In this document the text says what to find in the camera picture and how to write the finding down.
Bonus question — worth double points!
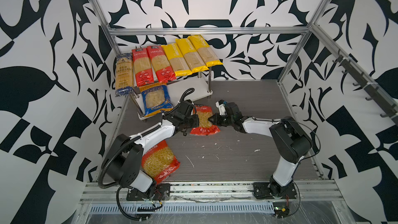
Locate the red macaroni bag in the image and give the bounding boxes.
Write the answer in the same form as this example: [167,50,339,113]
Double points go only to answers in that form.
[142,141,180,184]
[190,105,220,136]

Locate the blue orecchiette pasta bag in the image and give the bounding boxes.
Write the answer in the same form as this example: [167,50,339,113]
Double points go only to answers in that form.
[140,83,174,117]

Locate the red spaghetti pack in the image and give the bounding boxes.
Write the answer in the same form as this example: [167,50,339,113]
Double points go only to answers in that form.
[146,46,176,83]
[132,48,154,87]

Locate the yellow Pastatime spaghetti pack front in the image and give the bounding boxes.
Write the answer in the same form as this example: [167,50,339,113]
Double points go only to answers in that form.
[162,43,192,77]

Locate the yellow pastatime spaghetti pack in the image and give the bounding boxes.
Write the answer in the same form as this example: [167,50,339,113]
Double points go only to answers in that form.
[162,43,192,77]
[175,38,209,73]
[188,35,223,67]

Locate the blue gold spaghetti pack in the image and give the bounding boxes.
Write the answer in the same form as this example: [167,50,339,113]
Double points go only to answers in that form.
[115,53,134,96]

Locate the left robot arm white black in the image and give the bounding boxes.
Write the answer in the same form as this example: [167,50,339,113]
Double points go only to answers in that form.
[97,100,199,195]

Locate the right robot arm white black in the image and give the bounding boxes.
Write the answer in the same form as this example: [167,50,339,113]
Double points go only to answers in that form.
[208,100,313,188]

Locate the white two-tier shelf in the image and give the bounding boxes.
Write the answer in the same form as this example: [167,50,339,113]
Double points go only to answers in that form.
[133,64,212,120]

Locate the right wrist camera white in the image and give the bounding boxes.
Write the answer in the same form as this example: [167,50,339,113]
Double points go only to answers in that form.
[216,100,227,116]

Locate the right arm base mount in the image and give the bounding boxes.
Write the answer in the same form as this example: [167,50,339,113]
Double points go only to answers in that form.
[253,181,297,200]

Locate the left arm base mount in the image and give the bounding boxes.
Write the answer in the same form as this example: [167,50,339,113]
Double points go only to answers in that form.
[126,184,171,201]

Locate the white slotted cable duct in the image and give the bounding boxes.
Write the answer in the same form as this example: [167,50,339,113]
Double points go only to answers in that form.
[90,202,275,214]

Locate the black corrugated cable hose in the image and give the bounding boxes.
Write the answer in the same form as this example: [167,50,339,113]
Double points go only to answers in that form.
[97,133,144,189]

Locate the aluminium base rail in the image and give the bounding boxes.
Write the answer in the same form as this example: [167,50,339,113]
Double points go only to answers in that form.
[77,179,346,204]

